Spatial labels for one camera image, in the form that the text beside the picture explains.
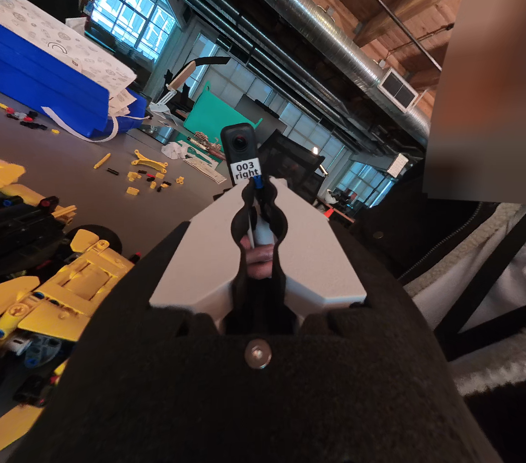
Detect teal plastic bin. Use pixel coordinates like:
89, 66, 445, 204
183, 81, 264, 143

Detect white vent grille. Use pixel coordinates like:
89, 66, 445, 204
378, 68, 420, 112

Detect cluster of small mixed bricks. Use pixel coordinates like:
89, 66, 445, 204
0, 103, 60, 134

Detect yellow curved frame piece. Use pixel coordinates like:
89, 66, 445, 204
131, 149, 168, 174

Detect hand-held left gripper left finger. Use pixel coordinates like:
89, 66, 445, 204
149, 179, 253, 334

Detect flat printed sheets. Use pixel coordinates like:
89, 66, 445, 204
181, 142, 228, 184

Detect scatter of small yellow bricks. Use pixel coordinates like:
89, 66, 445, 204
127, 169, 185, 192

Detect person's right hand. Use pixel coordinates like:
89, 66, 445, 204
239, 234, 276, 281

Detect white striped shirt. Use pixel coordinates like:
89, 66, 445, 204
411, 221, 526, 396

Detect black fleece-lined jacket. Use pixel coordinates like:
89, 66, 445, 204
349, 184, 526, 463

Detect black mesh chair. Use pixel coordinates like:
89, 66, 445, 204
259, 130, 326, 201

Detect grey ceiling pipe bundle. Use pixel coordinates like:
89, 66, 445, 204
168, 0, 370, 131

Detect wooden desk lamp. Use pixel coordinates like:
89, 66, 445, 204
150, 56, 231, 114

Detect bright paned window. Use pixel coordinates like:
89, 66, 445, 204
88, 0, 177, 61

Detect white paper sign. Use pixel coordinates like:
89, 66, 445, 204
386, 153, 409, 178

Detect blue bin with paper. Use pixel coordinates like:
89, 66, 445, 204
0, 0, 138, 143

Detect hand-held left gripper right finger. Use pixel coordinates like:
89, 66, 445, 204
264, 176, 367, 333

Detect small wooden model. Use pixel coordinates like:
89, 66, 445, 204
193, 131, 224, 155

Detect crumpled white paper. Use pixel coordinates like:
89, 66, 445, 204
161, 141, 190, 159

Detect yellow toy brick car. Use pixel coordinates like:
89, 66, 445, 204
0, 161, 142, 431

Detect large dark screen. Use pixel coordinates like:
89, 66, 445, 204
237, 95, 287, 134

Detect silver ventilation duct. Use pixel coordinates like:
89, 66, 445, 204
269, 0, 432, 147

